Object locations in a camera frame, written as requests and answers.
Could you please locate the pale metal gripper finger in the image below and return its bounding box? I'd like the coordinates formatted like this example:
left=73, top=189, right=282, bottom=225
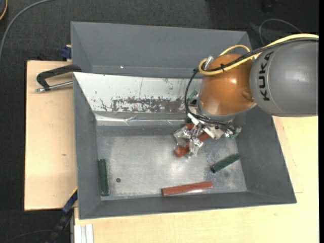
left=173, top=127, right=192, bottom=147
left=186, top=138, right=205, bottom=159

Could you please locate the red-brown block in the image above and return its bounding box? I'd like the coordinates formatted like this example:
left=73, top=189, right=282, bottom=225
left=160, top=181, right=214, bottom=197
left=174, top=132, right=210, bottom=158

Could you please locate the dark green flat block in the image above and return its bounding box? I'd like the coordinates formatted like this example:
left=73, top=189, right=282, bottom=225
left=98, top=158, right=110, bottom=196
left=210, top=153, right=240, bottom=174

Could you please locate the grey metal bin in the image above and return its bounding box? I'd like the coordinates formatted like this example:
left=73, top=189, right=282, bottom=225
left=70, top=21, right=297, bottom=220

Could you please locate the pale wood flat board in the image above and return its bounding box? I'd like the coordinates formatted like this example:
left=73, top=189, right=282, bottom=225
left=24, top=60, right=78, bottom=211

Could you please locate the black cylinder on white bracket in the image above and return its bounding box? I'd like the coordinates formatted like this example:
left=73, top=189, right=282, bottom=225
left=205, top=124, right=228, bottom=140

